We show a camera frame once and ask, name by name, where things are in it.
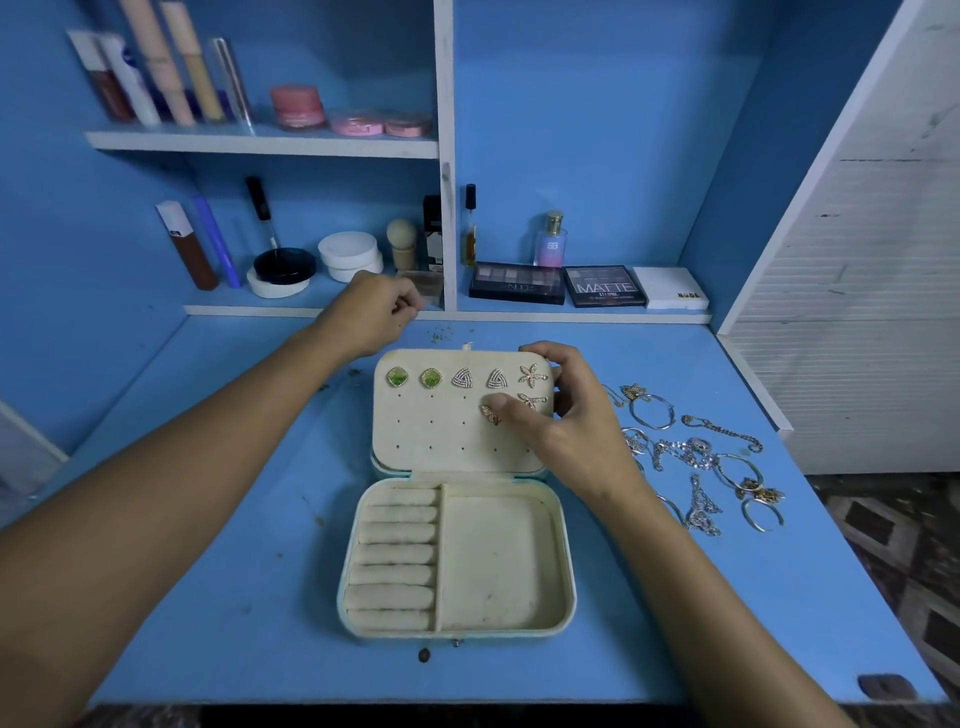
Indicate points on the person's left hand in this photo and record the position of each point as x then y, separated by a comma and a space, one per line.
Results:
368, 315

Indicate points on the person's right hand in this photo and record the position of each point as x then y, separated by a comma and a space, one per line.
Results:
578, 428

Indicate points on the small silver stud earring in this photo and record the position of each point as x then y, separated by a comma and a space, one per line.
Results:
533, 402
528, 374

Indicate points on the green stud earring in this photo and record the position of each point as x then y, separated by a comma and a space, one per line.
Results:
429, 378
396, 377

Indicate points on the cream jewellery box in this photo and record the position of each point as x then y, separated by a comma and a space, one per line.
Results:
495, 570

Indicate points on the person's left forearm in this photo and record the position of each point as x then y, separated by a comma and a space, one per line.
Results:
150, 525

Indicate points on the person's right forearm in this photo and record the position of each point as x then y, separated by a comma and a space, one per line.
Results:
720, 623

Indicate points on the white flat box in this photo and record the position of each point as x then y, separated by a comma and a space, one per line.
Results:
671, 290

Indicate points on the white round cream jar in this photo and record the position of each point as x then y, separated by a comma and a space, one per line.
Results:
350, 255

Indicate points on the square brown powder compact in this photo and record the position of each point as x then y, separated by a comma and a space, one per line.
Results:
428, 281

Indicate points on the beige makeup sponge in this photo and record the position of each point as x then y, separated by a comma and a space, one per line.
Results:
402, 237

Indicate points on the white bowl black inside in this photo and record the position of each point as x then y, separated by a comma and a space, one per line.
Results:
282, 270

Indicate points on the black cosmetic bottle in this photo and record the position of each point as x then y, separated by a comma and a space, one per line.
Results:
434, 233

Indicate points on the thin dark cosmetic bottle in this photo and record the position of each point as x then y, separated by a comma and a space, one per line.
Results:
470, 228

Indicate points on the black lettered eyeshadow palette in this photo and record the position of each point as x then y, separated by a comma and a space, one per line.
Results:
605, 287

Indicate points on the black makeup brush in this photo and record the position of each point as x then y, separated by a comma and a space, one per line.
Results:
261, 210

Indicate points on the dark eyeshadow palette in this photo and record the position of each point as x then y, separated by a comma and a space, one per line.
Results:
518, 282

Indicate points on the blue cosmetic tube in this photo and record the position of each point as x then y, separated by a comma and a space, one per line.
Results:
218, 243

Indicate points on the small pink perfume bottle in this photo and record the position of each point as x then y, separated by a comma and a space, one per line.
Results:
552, 245

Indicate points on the brown lipstick tube white cap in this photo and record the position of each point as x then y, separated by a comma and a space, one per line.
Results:
192, 252

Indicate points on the pink flat compact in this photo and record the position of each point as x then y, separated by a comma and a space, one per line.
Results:
357, 126
405, 128

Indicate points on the pink round jar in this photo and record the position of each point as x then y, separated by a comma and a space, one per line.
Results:
297, 107

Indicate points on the white shelf unit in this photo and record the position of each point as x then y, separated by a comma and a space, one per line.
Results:
446, 90

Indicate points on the short beige cosmetic tube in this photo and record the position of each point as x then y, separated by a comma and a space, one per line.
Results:
192, 63

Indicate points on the white slatted cabinet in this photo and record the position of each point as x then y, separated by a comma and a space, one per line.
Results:
863, 300

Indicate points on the white tube blue label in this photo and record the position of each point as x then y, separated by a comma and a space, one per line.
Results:
135, 84

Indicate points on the tall beige cosmetic tube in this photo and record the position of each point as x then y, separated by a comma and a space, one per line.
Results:
158, 63

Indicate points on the white framed marbled panel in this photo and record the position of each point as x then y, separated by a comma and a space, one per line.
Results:
23, 458

